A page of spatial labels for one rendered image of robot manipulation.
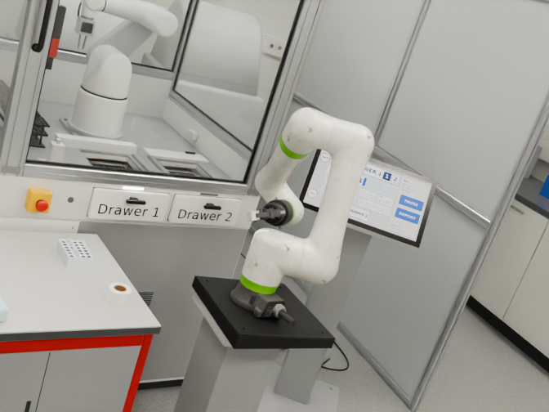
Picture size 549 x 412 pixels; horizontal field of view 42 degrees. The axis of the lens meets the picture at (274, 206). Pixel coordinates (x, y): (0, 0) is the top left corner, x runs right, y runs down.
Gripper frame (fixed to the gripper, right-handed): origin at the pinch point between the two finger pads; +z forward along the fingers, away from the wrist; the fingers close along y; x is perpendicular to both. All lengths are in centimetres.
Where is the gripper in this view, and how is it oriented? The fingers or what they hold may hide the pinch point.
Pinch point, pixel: (253, 216)
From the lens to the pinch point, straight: 229.5
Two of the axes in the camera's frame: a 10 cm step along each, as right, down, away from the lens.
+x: -1.3, -9.9, 0.1
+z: -3.5, 0.4, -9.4
